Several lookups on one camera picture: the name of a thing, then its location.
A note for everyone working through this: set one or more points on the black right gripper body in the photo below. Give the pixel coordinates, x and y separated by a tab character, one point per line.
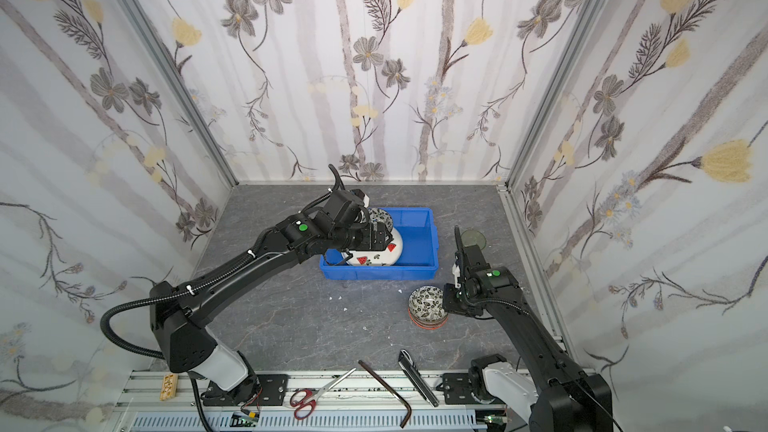
466	264

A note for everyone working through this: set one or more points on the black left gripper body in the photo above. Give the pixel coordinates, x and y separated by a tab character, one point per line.
374	236

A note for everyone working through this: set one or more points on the black speckled bowl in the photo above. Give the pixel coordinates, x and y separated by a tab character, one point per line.
381	216
426	303

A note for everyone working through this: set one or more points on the white watermelon plate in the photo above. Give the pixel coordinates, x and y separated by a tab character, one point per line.
388	257

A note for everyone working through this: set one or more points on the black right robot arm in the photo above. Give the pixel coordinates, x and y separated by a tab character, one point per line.
557	394

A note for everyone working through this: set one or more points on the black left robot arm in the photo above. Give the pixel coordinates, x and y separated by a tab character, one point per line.
180	315

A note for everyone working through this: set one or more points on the blue plastic bin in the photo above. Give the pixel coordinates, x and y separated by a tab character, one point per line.
418	262

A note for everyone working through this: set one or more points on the green glass cup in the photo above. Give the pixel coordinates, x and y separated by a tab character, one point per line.
472	237

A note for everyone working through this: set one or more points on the red rimmed bowl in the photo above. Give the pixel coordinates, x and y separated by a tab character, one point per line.
428	325

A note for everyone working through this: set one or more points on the dark bent metal bar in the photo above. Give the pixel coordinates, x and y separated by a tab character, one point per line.
391	390

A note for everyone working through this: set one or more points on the small wooden block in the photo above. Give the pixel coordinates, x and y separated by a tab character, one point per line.
169	387

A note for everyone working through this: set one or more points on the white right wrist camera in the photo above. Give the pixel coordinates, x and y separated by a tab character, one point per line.
457	274

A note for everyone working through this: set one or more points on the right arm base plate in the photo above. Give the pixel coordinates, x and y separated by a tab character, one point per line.
462	387

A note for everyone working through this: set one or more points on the white slotted cable duct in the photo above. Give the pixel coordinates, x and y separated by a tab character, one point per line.
344	420

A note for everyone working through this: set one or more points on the aluminium front rail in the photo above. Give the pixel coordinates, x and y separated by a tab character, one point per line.
360	390

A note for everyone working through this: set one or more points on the red handled scissors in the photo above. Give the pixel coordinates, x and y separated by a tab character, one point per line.
304	401

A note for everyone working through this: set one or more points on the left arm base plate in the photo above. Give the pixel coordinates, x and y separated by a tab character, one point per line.
263	389

